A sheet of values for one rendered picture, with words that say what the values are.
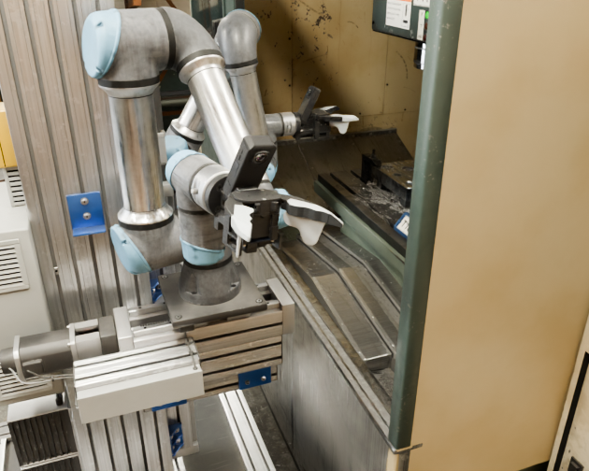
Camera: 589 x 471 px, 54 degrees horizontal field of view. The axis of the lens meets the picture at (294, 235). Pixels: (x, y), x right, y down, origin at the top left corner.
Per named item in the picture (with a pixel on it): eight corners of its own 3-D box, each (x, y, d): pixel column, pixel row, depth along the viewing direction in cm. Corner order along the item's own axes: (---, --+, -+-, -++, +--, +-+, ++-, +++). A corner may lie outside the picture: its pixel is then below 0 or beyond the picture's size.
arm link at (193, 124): (148, 163, 183) (228, 4, 162) (158, 149, 196) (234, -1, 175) (181, 181, 185) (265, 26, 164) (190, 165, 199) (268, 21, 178)
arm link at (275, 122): (244, 138, 188) (243, 112, 184) (277, 135, 191) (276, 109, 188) (251, 146, 181) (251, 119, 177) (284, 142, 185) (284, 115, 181)
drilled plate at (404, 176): (405, 201, 217) (407, 188, 215) (370, 176, 241) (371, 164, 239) (457, 192, 224) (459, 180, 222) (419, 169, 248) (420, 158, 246)
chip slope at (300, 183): (288, 242, 257) (288, 187, 245) (247, 190, 313) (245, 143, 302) (459, 214, 284) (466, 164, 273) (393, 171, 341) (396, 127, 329)
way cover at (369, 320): (365, 388, 171) (368, 344, 164) (271, 253, 247) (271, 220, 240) (452, 365, 180) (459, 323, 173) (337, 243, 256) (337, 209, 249)
